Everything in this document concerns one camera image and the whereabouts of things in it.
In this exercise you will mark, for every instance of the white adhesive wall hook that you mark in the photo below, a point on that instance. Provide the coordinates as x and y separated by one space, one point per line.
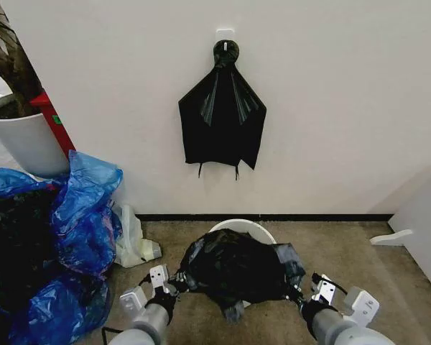
225 34

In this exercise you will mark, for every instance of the translucent white plastic bag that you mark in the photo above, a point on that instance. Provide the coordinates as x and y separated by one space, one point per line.
131 240

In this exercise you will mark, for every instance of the black baseboard strip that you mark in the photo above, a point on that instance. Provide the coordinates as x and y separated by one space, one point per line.
265 217

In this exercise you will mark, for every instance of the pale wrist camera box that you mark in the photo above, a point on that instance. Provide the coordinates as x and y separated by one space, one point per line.
323 287
158 276

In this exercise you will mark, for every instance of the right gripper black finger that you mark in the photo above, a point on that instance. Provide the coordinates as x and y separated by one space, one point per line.
297 287
293 297

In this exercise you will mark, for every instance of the large blue plastic bag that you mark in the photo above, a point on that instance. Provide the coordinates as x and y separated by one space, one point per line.
82 212

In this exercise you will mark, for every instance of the white furniture foot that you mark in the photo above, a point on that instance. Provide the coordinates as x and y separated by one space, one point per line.
391 237

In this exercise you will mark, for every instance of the black plastic bag pile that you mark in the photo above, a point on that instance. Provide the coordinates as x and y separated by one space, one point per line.
14 248

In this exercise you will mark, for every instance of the white round trash bin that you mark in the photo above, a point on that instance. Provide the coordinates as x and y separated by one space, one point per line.
237 226

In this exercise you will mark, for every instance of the white plant pot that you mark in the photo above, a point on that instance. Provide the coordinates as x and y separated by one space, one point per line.
28 140

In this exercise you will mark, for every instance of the flat black garbage bag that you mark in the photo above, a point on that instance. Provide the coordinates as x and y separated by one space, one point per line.
222 125

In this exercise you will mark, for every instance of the white partition panel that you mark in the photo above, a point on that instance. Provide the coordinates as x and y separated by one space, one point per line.
422 223

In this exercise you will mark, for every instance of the small blue plastic bag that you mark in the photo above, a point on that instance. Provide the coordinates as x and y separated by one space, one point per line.
57 312

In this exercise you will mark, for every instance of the brown plant trunk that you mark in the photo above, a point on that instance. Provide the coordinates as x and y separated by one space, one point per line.
12 54

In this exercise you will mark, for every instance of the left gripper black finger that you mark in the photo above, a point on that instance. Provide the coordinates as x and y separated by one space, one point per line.
177 277
174 289

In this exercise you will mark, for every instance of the black garbage bag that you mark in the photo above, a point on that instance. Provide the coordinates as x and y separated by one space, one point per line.
237 266
222 125

